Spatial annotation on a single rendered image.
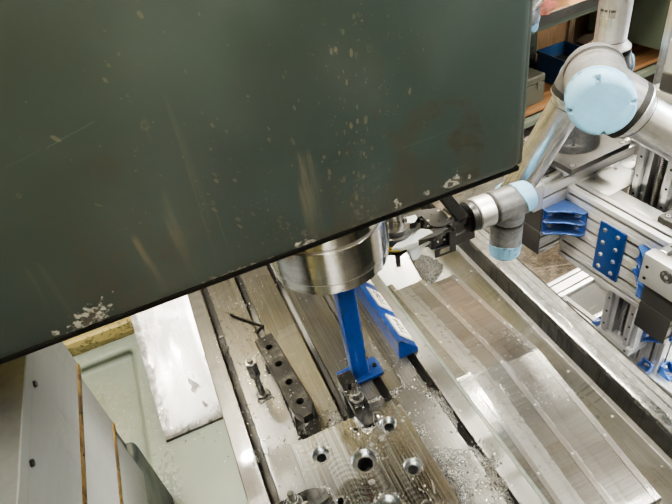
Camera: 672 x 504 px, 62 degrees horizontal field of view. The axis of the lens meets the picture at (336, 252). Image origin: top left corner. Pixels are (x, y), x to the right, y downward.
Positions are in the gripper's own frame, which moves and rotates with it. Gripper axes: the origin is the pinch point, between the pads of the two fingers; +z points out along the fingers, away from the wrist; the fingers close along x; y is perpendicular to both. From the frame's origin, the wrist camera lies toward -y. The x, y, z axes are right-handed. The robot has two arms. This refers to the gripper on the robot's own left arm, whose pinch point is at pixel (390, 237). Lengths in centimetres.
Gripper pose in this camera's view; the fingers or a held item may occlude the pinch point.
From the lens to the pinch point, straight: 119.7
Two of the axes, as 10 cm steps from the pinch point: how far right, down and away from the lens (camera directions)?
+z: -9.2, 3.3, -2.2
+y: 1.3, 7.7, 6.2
